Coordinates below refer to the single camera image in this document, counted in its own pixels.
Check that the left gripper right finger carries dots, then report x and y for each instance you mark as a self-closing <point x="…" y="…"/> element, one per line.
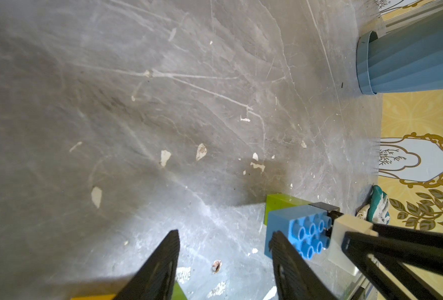
<point x="293" y="276"/>

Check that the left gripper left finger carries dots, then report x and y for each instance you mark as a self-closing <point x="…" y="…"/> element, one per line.
<point x="156" y="278"/>

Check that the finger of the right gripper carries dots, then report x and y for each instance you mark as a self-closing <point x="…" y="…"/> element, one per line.
<point x="395" y="249"/>

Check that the green lego brick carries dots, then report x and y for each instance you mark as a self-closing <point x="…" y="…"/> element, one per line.
<point x="178" y="293"/>
<point x="281" y="201"/>

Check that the yellow lego brick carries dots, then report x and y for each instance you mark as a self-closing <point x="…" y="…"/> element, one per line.
<point x="97" y="297"/>

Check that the blue long lego brick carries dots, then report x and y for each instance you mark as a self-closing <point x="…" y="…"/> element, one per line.
<point x="305" y="227"/>

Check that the white lego brick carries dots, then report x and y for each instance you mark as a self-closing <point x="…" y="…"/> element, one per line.
<point x="339" y="243"/>

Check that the black lego brick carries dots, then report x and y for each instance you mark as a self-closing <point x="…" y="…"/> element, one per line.
<point x="333" y="212"/>

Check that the work glove with teal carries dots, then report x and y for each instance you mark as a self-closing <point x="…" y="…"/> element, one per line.
<point x="376" y="211"/>

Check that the potted plant blue pot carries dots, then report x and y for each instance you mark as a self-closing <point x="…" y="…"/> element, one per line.
<point x="408" y="59"/>

